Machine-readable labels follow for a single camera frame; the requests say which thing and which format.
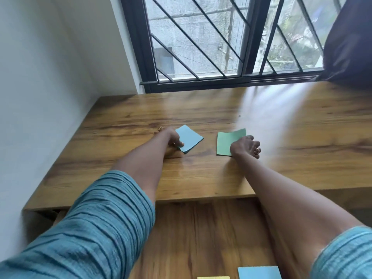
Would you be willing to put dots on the person's left hand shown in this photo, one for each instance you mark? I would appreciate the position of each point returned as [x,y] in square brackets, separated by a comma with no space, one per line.
[168,138]

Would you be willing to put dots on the person's left thumb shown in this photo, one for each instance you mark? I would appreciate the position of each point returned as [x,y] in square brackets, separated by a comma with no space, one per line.
[179,143]

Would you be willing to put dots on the teal ribbed sleeve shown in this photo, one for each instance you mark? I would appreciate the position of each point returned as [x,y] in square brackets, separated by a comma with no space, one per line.
[345,255]
[87,229]

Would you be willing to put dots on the yellow paper pad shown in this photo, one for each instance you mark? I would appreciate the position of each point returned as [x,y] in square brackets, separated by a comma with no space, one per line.
[213,277]

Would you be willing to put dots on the teal ribbed right sleeve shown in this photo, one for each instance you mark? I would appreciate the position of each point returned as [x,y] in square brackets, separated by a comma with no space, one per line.
[345,255]

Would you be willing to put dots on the green square paper sheet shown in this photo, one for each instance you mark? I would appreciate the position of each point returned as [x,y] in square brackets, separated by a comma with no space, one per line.
[225,142]

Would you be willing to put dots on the person's right forearm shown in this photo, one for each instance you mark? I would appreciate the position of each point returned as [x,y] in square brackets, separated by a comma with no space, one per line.
[287,212]

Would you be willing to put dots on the black window frame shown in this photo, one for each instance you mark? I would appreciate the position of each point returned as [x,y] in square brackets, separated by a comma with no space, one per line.
[250,37]

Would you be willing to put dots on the person's right thumb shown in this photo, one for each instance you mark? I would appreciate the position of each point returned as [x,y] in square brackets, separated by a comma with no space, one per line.
[234,145]

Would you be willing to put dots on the teal ribbed left sleeve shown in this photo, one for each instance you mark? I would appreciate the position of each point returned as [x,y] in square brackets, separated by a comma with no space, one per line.
[87,229]

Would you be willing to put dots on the black diagonal window grille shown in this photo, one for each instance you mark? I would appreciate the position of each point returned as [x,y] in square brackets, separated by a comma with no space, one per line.
[186,37]

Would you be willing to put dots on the blue square paper sheet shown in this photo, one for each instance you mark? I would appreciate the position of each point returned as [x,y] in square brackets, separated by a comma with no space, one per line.
[190,138]

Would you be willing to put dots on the light blue paper pad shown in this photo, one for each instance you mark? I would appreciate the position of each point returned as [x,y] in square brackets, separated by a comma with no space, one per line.
[258,273]

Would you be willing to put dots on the person's left forearm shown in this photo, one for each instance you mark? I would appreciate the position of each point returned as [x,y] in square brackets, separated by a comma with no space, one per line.
[144,168]

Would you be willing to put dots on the person's right hand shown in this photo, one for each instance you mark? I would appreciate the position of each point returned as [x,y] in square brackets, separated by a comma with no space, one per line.
[244,145]

